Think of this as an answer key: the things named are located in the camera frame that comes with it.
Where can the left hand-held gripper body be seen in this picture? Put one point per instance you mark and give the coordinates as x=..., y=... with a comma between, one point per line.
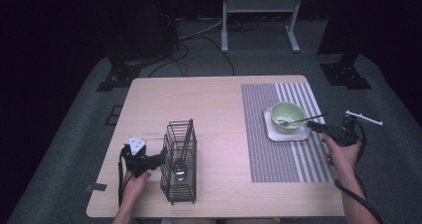
x=136, y=162

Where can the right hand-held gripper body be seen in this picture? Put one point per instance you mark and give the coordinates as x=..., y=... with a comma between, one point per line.
x=346, y=136

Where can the light green bowl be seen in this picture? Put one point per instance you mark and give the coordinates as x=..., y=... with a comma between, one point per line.
x=288, y=111

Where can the person's right hand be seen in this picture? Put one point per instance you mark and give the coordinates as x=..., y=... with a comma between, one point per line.
x=345, y=159

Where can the person's left hand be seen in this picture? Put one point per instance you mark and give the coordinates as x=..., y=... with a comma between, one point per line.
x=134, y=186

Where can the white square plate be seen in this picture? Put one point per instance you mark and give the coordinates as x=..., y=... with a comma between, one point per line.
x=288, y=137

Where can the grey tape strip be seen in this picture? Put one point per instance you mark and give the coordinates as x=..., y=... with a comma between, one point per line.
x=96, y=186

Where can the grey striped placemat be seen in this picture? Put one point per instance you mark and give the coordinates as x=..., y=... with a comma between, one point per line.
x=262, y=151

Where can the black stand base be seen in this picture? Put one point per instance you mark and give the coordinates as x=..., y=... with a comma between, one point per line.
x=345, y=73
x=121, y=74

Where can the white metal desk frame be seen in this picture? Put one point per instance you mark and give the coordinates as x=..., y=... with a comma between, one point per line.
x=260, y=4

